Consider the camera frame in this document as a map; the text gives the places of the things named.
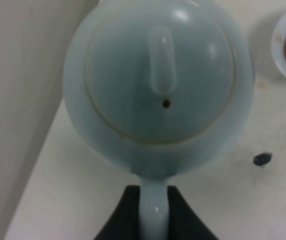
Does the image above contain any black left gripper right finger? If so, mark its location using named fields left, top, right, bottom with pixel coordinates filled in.
left=168, top=185, right=218, bottom=240

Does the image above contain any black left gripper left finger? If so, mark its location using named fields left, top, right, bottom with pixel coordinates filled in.
left=95, top=185, right=140, bottom=240

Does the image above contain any blue porcelain teapot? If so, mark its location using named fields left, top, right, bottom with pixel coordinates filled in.
left=63, top=0, right=255, bottom=240

